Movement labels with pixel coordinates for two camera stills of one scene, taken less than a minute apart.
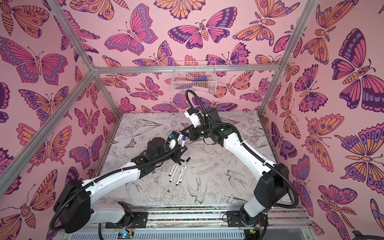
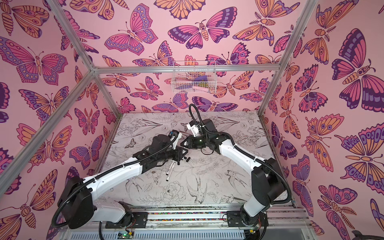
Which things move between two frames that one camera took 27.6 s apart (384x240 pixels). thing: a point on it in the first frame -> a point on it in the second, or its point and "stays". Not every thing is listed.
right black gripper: [188, 133] -> [190, 142]
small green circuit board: [124, 235] stays
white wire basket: [200, 76] stays
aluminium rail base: [209, 223] stays
